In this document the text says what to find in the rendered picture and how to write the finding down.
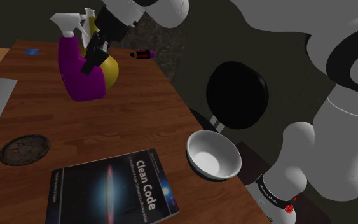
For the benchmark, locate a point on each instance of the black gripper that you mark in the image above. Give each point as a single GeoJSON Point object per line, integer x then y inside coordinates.
{"type": "Point", "coordinates": [112, 24]}

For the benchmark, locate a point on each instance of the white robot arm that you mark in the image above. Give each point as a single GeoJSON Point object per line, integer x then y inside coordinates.
{"type": "Point", "coordinates": [330, 149]}

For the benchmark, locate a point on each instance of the yellow round flask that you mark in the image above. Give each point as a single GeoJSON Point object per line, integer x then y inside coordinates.
{"type": "Point", "coordinates": [111, 69]}

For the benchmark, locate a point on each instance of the purple spray bottle white trigger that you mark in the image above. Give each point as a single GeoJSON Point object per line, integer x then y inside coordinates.
{"type": "Point", "coordinates": [79, 77]}

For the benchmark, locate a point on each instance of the black and red pencil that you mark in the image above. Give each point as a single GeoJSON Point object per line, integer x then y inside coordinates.
{"type": "Point", "coordinates": [142, 54]}

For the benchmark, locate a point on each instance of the small blue card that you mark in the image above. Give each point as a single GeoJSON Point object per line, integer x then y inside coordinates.
{"type": "Point", "coordinates": [31, 51]}

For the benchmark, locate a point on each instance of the brown wooden desk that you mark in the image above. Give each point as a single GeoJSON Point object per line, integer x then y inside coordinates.
{"type": "Point", "coordinates": [129, 118]}

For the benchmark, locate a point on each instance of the dark round cracked plate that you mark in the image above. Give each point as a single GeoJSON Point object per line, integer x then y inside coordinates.
{"type": "Point", "coordinates": [25, 149]}

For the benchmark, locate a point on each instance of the dark book with galaxy cover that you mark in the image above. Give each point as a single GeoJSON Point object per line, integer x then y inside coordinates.
{"type": "Point", "coordinates": [104, 189]}

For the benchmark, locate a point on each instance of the white bowl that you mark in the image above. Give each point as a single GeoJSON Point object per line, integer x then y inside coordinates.
{"type": "Point", "coordinates": [212, 155]}

